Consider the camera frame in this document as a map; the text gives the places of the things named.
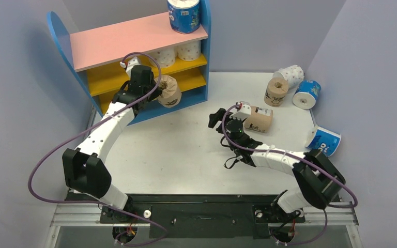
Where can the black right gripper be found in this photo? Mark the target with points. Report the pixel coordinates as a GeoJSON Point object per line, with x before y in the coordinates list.
{"type": "Point", "coordinates": [222, 121]}

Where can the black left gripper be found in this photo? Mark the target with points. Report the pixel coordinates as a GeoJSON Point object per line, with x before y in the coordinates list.
{"type": "Point", "coordinates": [156, 92]}

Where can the brown cartoon paper roll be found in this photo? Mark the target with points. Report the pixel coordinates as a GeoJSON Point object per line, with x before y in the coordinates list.
{"type": "Point", "coordinates": [170, 92]}

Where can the white floral paper roll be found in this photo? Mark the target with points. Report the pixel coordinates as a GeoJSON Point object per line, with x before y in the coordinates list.
{"type": "Point", "coordinates": [163, 57]}
{"type": "Point", "coordinates": [294, 75]}
{"type": "Point", "coordinates": [189, 51]}

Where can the blue paper roll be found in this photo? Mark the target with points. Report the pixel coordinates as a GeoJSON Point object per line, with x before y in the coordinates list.
{"type": "Point", "coordinates": [184, 16]}
{"type": "Point", "coordinates": [306, 94]}
{"type": "Point", "coordinates": [324, 140]}

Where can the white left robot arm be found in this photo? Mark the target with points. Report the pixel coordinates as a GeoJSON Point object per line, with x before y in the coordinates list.
{"type": "Point", "coordinates": [84, 166]}

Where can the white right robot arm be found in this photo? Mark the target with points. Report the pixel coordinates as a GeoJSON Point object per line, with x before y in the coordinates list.
{"type": "Point", "coordinates": [318, 180]}

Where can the blue pink yellow shelf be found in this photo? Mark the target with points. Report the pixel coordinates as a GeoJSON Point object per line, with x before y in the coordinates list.
{"type": "Point", "coordinates": [93, 57]}

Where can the brown standing paper roll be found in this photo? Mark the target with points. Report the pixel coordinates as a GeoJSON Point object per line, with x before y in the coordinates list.
{"type": "Point", "coordinates": [276, 91]}

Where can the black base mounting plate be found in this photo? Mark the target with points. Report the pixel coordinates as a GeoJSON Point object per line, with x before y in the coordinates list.
{"type": "Point", "coordinates": [164, 207]}

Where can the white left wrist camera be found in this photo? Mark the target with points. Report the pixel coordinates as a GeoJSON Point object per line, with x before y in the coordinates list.
{"type": "Point", "coordinates": [135, 61]}

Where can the aluminium rail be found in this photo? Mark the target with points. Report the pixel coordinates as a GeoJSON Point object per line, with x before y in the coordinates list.
{"type": "Point", "coordinates": [88, 215]}

